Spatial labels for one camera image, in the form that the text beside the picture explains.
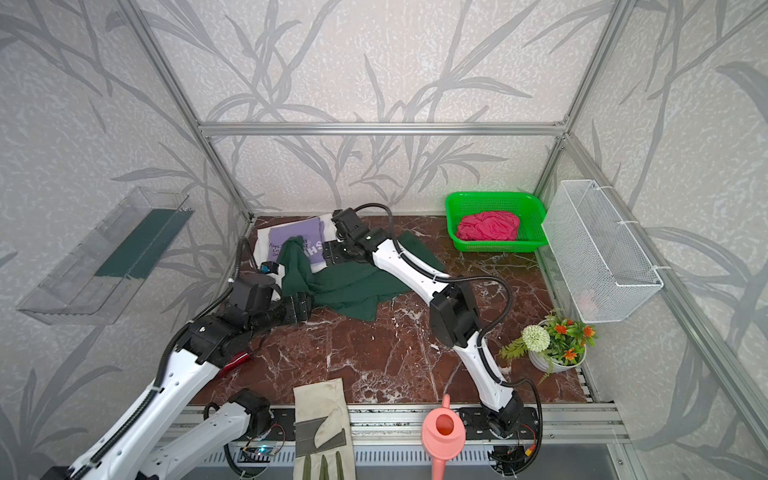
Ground potted artificial flowers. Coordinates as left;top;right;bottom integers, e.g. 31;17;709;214
500;309;599;379

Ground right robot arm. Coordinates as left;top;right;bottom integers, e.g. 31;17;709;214
331;203;543;439

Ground red spray bottle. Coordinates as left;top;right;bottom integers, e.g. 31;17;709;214
217;352;253;378

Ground clear plastic wall shelf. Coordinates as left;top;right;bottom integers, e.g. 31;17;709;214
17;187;194;326

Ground white folded t-shirt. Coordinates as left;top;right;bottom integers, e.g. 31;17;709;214
254;214;336;273

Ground beige gardening glove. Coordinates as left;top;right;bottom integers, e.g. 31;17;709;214
293;379;356;480

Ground dark green t-shirt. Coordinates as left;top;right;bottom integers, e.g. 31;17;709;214
277;236;411;322

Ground white wire mesh basket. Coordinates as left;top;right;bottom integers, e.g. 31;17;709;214
542;179;664;324

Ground green plastic basket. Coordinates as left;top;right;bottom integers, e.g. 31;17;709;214
444;192;548;253

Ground aluminium frame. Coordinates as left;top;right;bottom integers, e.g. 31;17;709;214
113;0;768;480

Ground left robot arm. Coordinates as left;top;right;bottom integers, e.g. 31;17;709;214
44;262;312;479

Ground pink watering can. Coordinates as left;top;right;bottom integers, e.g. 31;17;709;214
421;394;466;480

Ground pink crumpled t-shirt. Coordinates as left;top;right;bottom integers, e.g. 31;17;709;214
456;211;520;241

